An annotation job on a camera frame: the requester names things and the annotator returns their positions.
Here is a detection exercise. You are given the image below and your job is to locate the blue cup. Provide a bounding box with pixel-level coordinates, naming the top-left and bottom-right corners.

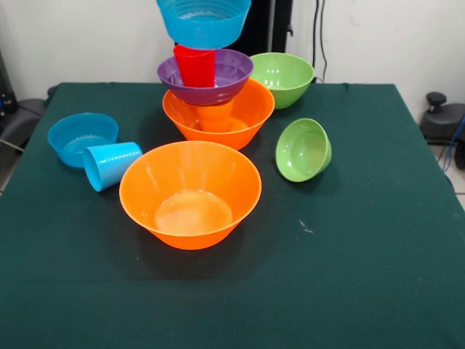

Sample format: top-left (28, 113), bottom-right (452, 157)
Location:
top-left (81, 141), bottom-right (143, 193)

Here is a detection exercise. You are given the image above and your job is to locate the small green bowl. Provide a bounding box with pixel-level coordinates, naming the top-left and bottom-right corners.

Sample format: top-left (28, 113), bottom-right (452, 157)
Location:
top-left (275, 118), bottom-right (333, 182)

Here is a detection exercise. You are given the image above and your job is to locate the black pedestal foot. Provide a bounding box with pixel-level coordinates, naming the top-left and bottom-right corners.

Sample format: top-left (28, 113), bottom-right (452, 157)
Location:
top-left (0, 97), bottom-right (47, 153)
top-left (421, 92), bottom-right (465, 146)

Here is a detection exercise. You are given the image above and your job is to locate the blue bowl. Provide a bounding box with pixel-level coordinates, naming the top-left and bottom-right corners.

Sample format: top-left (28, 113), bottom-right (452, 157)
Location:
top-left (156, 0), bottom-right (252, 50)
top-left (46, 112), bottom-right (120, 169)

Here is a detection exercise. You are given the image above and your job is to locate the red cup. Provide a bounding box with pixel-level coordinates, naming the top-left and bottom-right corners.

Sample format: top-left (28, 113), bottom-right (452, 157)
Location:
top-left (172, 44), bottom-right (217, 89)

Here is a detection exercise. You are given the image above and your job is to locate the orange cup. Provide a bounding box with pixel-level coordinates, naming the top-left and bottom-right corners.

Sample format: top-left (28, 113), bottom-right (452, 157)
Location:
top-left (195, 100), bottom-right (235, 133)

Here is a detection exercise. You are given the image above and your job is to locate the dark green table cloth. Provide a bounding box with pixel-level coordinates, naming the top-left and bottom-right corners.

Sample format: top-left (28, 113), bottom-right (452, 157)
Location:
top-left (0, 81), bottom-right (465, 349)

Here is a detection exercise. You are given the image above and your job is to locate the large orange bowl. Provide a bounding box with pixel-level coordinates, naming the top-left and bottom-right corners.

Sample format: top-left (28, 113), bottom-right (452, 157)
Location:
top-left (162, 78), bottom-right (276, 151)
top-left (118, 140), bottom-right (262, 251)

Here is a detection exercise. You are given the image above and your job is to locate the purple bowl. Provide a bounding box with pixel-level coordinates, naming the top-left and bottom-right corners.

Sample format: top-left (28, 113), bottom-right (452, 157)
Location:
top-left (157, 48), bottom-right (254, 107)

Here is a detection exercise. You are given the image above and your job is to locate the large green bowl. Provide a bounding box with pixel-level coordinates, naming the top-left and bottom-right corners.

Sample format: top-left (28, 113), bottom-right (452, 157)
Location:
top-left (249, 52), bottom-right (315, 111)

